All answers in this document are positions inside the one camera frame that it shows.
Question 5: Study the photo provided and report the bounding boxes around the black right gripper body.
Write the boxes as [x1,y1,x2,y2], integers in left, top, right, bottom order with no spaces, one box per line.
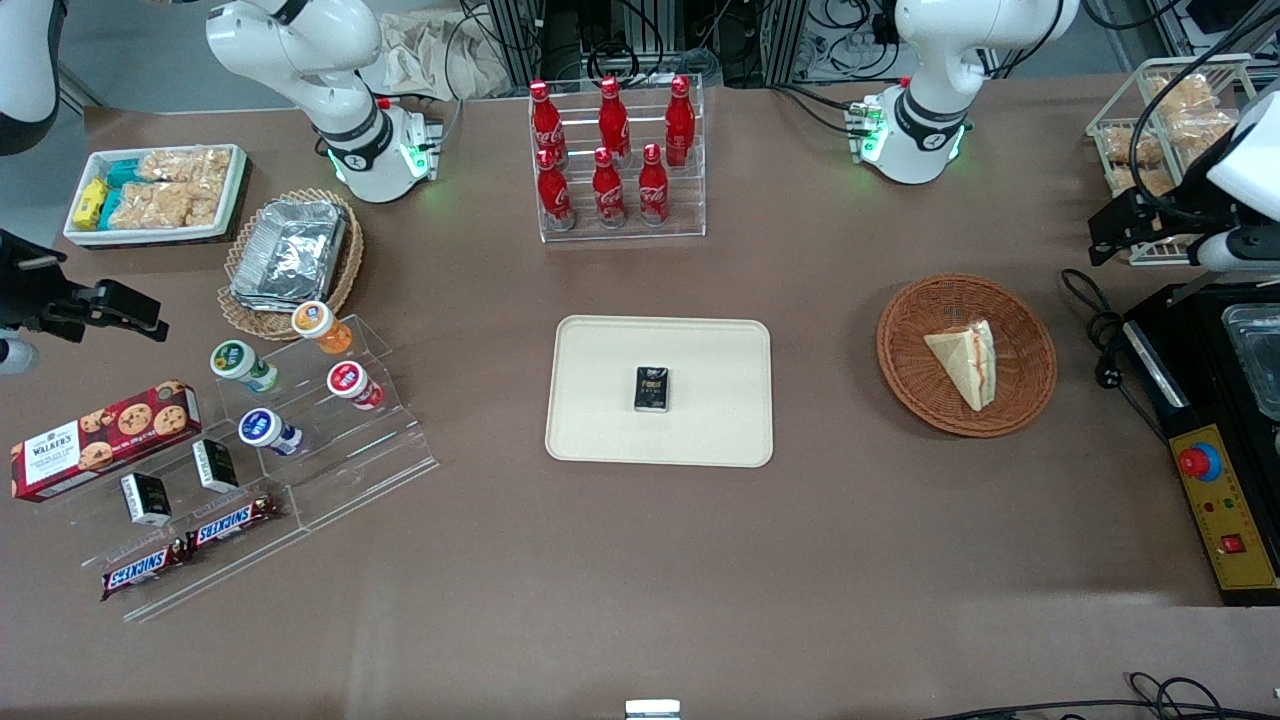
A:
[0,230,103,338]

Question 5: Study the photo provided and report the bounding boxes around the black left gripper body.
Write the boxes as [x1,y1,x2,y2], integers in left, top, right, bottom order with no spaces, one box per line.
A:
[1115,189,1207,243]

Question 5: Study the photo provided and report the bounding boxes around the triangle sandwich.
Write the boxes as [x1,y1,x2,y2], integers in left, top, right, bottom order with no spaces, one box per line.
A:
[923,319,998,412]

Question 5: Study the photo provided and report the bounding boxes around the white rectangular snack tray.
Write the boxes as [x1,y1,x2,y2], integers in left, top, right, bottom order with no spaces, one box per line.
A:
[62,144,249,248]

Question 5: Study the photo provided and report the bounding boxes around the light wicker basket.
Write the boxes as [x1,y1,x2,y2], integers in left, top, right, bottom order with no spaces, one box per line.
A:
[217,188,365,342]

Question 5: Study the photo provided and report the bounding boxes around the brown wicker basket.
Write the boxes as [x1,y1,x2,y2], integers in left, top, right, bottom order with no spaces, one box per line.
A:
[876,274,1058,439]

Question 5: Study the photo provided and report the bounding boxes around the beige plastic tray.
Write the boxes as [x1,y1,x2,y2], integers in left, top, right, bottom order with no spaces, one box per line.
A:
[545,315,774,469]

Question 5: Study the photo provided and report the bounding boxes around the bagged fried snack pack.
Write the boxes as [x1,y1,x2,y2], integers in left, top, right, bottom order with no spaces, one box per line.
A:
[1165,110,1241,153]
[1145,75,1221,116]
[1100,125,1166,167]
[1110,165,1181,199]

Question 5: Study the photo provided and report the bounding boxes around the rice cracker snack pack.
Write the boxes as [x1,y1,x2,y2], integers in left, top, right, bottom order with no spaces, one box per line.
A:
[110,182,221,230]
[138,148,233,187]

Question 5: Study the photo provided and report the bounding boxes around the red Walkers cookie box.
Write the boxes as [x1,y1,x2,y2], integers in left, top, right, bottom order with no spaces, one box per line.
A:
[10,380,203,503]

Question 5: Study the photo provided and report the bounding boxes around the green lid yogurt cup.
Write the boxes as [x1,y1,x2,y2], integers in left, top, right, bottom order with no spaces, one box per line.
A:
[209,340,281,394]

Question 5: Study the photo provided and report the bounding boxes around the clear plastic container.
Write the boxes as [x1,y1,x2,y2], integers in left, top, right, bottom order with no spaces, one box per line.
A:
[1222,303,1280,421]

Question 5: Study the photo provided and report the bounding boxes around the stack of foil trays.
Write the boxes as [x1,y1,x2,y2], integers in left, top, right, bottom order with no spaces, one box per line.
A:
[229,199,349,306]

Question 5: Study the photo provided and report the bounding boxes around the small black white box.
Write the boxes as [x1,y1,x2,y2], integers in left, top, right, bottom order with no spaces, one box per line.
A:
[192,438,240,494]
[120,472,173,527]

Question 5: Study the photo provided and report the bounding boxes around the blue lid yogurt cup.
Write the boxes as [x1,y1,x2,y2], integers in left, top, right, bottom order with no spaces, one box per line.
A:
[237,408,303,457]

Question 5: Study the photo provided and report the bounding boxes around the orange lid yogurt cup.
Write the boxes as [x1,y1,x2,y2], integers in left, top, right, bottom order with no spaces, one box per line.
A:
[291,301,354,357]

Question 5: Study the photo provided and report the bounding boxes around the Snickers chocolate bar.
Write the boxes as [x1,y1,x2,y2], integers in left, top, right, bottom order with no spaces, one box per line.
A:
[100,540,191,602]
[185,493,284,553]

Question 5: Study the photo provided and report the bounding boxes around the red lid yogurt cup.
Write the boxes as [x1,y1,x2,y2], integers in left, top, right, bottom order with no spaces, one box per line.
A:
[326,361,385,411]

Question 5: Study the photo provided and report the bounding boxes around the clear acrylic step riser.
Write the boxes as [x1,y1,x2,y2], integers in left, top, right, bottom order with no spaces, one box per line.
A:
[205,313,441,533]
[35,425,311,624]

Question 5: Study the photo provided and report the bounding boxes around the black machine yellow panel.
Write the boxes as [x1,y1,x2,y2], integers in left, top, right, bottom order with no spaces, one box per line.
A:
[1122,282,1280,608]

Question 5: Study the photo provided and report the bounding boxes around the beige cloth bag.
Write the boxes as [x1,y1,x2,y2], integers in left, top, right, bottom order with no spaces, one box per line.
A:
[360,12,511,101]

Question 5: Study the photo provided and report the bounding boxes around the clear acrylic bottle rack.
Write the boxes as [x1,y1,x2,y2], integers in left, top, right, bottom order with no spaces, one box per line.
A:
[528,74,707,244]

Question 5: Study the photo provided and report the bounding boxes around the red cola bottle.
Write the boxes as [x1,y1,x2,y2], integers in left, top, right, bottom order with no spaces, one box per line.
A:
[536,148,577,232]
[597,76,632,166]
[664,75,697,168]
[528,80,564,166]
[637,143,671,227]
[591,147,628,229]

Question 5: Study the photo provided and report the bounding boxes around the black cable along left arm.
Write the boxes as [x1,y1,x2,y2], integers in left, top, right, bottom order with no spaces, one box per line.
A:
[1126,10,1280,231]

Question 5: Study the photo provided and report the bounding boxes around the white wire rack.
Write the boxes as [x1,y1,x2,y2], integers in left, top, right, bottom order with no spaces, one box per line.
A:
[1086,54,1280,267]

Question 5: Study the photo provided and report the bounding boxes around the black power cable with plug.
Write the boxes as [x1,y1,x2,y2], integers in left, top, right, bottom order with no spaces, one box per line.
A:
[1060,268,1171,441]

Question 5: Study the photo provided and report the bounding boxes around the tangled black background cables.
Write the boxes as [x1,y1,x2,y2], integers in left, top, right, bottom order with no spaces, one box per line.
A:
[808,0,901,81]

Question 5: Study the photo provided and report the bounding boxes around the aluminium frame post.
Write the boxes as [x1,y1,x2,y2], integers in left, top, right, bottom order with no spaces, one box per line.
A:
[487,0,546,89]
[765,0,809,86]

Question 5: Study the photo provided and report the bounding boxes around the black cables on table edge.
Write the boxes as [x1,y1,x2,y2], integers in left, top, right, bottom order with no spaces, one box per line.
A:
[925,672,1280,720]

